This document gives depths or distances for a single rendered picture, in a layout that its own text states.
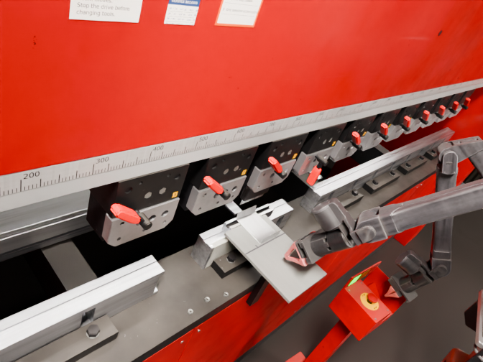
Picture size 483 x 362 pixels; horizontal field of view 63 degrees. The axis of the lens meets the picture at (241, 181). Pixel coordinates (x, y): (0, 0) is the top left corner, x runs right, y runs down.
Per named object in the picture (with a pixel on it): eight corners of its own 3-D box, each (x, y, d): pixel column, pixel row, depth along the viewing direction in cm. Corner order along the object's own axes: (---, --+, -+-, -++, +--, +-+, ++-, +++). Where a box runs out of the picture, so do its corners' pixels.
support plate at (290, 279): (288, 304, 102) (290, 301, 102) (223, 234, 114) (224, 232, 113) (325, 276, 115) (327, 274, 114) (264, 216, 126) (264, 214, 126)
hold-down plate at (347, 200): (324, 220, 155) (328, 215, 153) (314, 212, 157) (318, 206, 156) (360, 200, 176) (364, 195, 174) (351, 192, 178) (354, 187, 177)
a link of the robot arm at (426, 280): (435, 284, 132) (438, 273, 136) (420, 270, 133) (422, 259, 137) (419, 291, 137) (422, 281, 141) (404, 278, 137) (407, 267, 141)
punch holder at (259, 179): (249, 195, 101) (274, 142, 92) (228, 174, 105) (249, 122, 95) (284, 181, 112) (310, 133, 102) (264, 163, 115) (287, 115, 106)
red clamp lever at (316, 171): (311, 187, 118) (325, 161, 112) (301, 179, 120) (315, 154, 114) (314, 186, 119) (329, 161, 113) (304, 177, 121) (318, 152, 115)
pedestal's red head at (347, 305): (359, 341, 143) (385, 313, 133) (328, 306, 151) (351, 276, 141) (387, 319, 156) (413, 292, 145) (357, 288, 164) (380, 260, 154)
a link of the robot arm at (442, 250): (461, 151, 116) (456, 144, 126) (440, 151, 118) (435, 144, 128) (451, 281, 129) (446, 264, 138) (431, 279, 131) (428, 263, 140)
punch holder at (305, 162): (295, 177, 115) (320, 130, 106) (275, 159, 119) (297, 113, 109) (323, 166, 125) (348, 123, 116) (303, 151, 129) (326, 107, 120)
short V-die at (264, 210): (228, 235, 117) (231, 228, 115) (221, 228, 118) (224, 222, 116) (270, 215, 131) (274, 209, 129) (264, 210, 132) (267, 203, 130)
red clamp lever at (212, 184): (215, 182, 76) (232, 195, 85) (202, 169, 78) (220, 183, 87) (208, 188, 76) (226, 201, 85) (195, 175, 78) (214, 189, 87)
